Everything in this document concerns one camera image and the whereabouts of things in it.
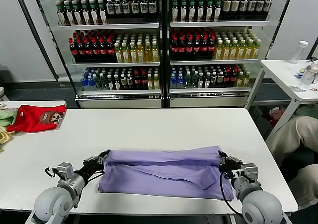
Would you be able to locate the person in beige trousers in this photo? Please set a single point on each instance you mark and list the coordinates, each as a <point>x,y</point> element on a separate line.
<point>293,134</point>

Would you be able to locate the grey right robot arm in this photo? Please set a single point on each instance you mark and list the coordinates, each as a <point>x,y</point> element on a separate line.
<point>261,206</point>

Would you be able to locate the light green garment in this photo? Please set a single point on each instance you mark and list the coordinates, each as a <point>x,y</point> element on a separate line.
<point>6,117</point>

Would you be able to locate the small red-cap cola bottle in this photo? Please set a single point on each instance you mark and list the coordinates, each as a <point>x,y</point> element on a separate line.
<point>137,81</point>
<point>226,79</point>
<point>144,81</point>
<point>233,79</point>

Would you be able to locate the red bear-print t-shirt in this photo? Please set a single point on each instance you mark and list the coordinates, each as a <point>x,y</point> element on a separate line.
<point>29,119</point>

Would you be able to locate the dark drink bottle white label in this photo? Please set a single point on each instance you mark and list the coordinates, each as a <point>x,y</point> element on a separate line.
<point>135,8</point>
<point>152,8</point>
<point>118,9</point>
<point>144,8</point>
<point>110,9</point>
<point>126,9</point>

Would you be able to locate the green clothes pile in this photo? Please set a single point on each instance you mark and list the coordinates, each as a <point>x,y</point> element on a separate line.
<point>308,111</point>

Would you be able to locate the small dark bottle white cap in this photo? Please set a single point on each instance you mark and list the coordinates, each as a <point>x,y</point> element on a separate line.
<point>123,81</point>
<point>201,81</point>
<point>130,81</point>
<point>214,80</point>
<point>220,79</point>
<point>117,83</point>
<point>207,81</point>
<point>110,83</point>

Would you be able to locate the clear bottle grey lid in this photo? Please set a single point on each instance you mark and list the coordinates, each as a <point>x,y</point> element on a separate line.
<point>304,81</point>

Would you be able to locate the clear bottle white cap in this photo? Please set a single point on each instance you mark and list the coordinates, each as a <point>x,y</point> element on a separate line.
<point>298,53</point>

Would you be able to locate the dark mesh storage crate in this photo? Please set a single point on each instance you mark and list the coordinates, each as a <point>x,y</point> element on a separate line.
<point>258,119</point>

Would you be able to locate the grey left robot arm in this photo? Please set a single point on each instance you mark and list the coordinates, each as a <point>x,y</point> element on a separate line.
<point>52,204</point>

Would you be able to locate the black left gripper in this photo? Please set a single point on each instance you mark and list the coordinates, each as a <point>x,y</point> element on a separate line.
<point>87,173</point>

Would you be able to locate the white patterned cloth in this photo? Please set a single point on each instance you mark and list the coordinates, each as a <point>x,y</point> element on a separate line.
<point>3,105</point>

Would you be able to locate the red dark clothes pile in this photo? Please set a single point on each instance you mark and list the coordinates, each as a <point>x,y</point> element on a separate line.
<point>275,116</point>

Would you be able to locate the blue yellow small packet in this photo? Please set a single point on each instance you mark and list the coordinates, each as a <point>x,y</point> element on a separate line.
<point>300,72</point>

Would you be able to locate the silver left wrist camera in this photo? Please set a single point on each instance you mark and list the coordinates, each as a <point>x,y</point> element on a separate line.
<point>65,170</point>

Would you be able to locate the small green clear bottle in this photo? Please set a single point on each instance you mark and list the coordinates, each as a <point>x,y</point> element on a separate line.
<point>187,81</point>
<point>98,83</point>
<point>194,81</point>

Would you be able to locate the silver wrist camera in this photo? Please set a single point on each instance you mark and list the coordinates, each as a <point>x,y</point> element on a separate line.
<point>249,171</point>
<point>65,170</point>

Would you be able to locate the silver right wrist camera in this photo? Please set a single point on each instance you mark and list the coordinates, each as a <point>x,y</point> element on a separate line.
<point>249,171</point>

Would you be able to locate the green-cap white-label tea bottle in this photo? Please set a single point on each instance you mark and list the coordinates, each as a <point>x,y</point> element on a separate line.
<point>94,16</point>
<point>69,16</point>
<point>61,16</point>
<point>103,15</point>
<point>200,12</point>
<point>209,12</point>
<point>86,16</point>
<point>78,16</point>
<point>183,13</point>
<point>217,11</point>
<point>175,13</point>
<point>191,12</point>

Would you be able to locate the small blue water bottle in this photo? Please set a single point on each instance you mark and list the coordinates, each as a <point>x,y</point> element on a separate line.
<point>173,82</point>
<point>180,81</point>
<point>91,83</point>
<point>84,83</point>

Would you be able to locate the purple printed t-shirt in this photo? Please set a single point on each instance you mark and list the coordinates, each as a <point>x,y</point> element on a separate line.
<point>161,174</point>

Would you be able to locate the black metal pole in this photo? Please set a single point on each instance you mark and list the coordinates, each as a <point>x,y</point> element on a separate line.
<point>37,32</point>

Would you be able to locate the pale yellow garment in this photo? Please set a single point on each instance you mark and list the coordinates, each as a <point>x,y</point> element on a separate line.
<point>3,137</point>

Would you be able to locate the small yellow tea bottle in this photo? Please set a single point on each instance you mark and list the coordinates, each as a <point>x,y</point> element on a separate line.
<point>156,83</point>
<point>247,79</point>
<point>240,80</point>
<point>150,83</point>

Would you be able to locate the white metal-legged side table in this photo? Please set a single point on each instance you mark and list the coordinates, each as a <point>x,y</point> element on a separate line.
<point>278,70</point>

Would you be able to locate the dark drink bottle beige label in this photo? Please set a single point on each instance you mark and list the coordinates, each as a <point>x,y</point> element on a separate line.
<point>260,5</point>
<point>267,5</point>
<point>251,6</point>
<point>234,6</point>
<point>243,6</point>
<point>226,6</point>

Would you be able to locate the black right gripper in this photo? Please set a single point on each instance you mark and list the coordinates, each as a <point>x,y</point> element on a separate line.
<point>233,169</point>

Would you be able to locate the glass beverage display cabinet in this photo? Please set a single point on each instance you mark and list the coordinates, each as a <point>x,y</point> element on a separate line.
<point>208,101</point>
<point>119,101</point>

